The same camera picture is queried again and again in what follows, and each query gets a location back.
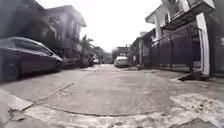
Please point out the dark metal fence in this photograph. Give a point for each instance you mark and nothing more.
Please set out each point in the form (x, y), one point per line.
(173, 50)

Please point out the grey concrete street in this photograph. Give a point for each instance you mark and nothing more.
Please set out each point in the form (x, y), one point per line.
(110, 90)

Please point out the white house with balcony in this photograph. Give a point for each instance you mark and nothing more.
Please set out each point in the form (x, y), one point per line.
(176, 16)

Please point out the distant building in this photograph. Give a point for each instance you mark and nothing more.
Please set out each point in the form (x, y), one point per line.
(121, 50)

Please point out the grey two-storey house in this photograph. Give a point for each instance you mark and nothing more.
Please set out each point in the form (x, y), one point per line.
(65, 28)

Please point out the low house with roof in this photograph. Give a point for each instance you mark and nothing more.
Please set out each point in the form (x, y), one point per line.
(140, 48)

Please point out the white car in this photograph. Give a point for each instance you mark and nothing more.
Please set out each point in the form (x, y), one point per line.
(121, 61)

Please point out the white gate pillar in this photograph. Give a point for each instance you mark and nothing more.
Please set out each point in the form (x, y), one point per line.
(203, 43)

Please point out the dark building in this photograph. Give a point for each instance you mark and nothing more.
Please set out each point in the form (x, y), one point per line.
(16, 18)

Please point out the dark red car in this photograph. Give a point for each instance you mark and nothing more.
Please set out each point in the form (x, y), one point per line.
(26, 58)

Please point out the row of trees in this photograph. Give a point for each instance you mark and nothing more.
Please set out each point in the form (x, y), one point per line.
(88, 51)

